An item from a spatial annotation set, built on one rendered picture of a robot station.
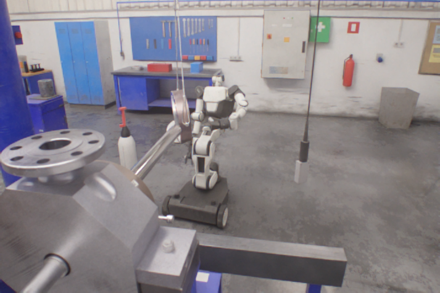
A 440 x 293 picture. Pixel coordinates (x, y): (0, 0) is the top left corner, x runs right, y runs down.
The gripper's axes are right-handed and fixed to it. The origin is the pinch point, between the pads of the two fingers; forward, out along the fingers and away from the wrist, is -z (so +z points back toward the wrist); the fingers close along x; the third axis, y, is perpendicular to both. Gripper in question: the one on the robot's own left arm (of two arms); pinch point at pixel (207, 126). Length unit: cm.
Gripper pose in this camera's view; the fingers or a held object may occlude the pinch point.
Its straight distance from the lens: 240.1
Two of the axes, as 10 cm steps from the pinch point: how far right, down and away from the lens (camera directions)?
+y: -2.3, -9.2, 3.2
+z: 9.6, -1.7, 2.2
